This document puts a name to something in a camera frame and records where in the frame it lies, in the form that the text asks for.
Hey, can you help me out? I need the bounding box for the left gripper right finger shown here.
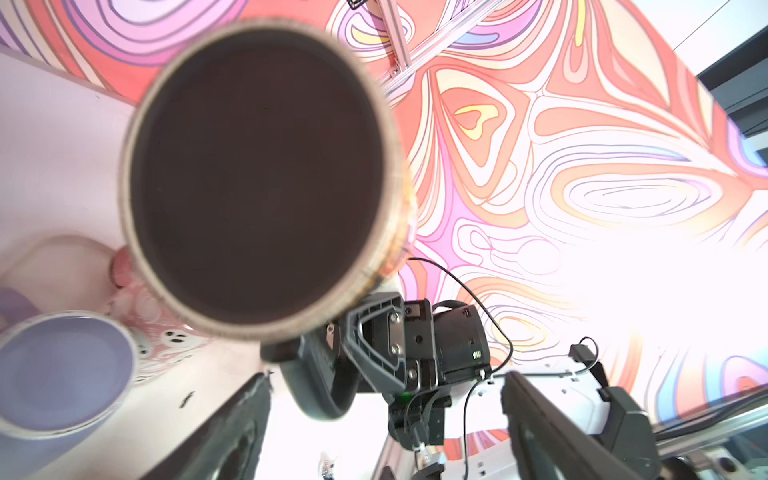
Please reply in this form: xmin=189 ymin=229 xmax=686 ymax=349
xmin=501 ymin=371 xmax=638 ymax=480

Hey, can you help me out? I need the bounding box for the purple mug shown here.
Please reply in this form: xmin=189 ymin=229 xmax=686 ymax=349
xmin=1 ymin=287 xmax=138 ymax=479

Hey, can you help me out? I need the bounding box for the pink patterned mug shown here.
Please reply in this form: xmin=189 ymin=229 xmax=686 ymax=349
xmin=105 ymin=246 xmax=212 ymax=384

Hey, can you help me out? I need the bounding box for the beige plastic tray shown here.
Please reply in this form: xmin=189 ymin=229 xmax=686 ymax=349
xmin=1 ymin=234 xmax=117 ymax=320

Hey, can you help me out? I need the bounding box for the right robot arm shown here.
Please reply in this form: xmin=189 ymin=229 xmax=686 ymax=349
xmin=336 ymin=293 xmax=662 ymax=479

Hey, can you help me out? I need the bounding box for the black mug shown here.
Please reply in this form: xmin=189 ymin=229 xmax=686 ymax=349
xmin=118 ymin=17 xmax=418 ymax=421

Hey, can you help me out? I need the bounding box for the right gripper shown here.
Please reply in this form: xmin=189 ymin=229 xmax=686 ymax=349
xmin=338 ymin=292 xmax=492 ymax=393

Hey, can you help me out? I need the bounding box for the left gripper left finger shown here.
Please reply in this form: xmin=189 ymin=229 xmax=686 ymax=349
xmin=144 ymin=373 xmax=271 ymax=480

